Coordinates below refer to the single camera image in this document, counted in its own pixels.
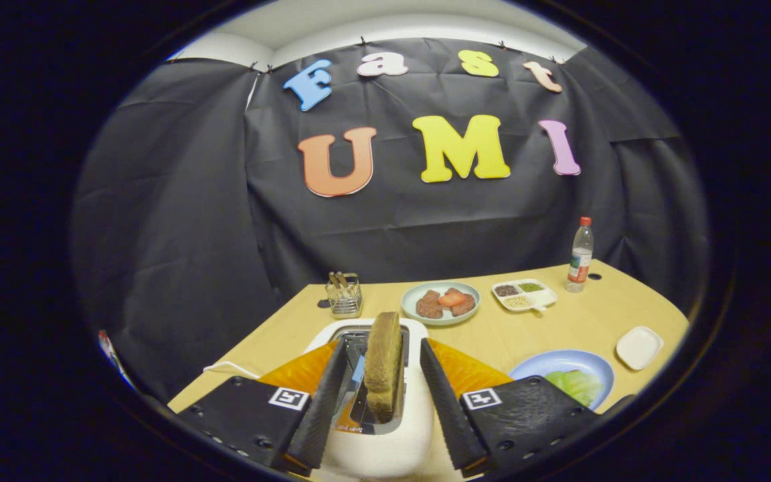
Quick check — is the brown bread slice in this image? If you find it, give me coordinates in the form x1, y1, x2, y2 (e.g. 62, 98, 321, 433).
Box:
363, 311, 405, 424

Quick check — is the wire basket with sticks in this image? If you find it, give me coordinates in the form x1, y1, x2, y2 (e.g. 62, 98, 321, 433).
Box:
324, 270, 363, 319

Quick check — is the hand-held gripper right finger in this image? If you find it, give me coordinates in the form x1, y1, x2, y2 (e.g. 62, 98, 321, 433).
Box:
419, 338, 600, 477

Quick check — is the white toaster cable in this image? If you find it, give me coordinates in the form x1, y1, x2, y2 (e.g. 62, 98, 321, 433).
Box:
203, 361, 262, 380

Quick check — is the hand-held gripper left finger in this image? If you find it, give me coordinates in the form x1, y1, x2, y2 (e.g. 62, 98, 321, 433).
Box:
177, 338, 349, 477

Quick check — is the white rounded square plate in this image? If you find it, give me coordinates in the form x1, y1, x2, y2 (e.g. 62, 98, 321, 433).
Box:
616, 326, 665, 371

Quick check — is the blue round plate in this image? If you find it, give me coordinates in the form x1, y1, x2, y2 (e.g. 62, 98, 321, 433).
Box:
509, 349, 616, 411

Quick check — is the clear bottle red cap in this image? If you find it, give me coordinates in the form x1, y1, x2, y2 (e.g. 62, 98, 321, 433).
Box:
565, 216, 594, 294

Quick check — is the green lettuce leaf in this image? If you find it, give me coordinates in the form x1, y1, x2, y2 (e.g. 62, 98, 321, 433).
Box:
545, 369, 604, 408

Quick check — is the white divided condiment tray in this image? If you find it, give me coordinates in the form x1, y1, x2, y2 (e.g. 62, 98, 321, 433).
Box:
491, 278, 558, 313

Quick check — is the pale green plate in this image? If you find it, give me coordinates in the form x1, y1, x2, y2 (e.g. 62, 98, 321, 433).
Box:
401, 281, 481, 327

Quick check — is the white toaster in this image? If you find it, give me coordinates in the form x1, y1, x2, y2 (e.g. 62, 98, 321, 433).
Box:
302, 317, 436, 479

